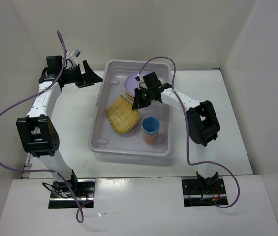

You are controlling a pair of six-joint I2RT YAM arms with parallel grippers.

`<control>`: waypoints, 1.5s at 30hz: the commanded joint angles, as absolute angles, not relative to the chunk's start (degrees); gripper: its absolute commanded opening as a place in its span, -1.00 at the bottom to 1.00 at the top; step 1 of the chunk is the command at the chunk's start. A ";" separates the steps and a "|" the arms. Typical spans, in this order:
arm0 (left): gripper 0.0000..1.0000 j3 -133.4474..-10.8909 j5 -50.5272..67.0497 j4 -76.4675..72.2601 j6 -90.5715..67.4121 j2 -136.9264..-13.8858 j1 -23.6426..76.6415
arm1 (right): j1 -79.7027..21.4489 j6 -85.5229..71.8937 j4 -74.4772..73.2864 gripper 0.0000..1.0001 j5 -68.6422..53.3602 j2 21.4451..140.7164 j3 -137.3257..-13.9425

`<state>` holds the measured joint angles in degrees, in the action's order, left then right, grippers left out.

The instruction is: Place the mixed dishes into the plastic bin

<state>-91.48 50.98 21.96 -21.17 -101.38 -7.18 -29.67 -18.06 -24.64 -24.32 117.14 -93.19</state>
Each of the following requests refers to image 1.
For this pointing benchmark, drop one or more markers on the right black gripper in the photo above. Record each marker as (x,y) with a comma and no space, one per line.
(138,103)

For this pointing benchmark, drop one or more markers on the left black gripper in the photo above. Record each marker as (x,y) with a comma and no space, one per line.
(90,77)

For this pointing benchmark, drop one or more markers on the purple plastic plate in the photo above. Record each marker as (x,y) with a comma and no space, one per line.
(131,83)

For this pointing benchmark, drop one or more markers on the blue plastic cup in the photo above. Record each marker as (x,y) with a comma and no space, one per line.
(150,126)

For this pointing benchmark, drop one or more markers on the rectangular bamboo tray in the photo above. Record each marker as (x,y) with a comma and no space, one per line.
(121,115)

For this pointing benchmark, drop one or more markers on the pink plastic cup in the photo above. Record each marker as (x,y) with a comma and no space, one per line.
(149,137)

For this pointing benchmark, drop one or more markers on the round bamboo tray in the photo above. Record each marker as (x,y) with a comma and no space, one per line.
(130,97)

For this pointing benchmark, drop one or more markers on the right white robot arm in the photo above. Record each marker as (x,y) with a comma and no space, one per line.
(202,125)

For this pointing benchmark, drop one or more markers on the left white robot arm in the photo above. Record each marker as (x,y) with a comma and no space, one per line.
(37,133)

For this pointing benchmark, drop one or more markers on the grey plastic bin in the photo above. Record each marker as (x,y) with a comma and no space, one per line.
(103,139)

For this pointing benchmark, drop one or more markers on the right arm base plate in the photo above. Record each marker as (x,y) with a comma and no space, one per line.
(194,196)

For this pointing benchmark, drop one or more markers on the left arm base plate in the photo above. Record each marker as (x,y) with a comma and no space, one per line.
(62,198)

